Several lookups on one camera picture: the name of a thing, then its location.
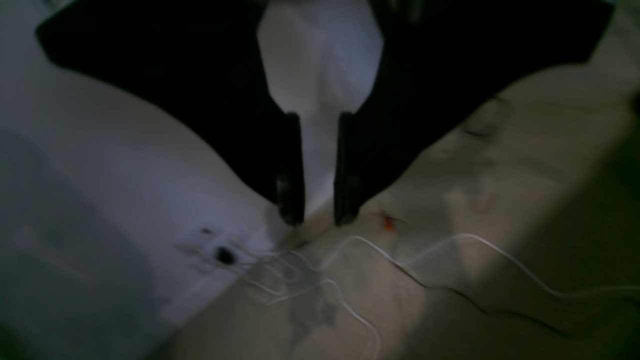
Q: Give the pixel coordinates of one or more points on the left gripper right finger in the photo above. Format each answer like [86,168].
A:
[441,60]

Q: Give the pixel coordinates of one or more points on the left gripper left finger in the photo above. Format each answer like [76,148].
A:
[199,61]

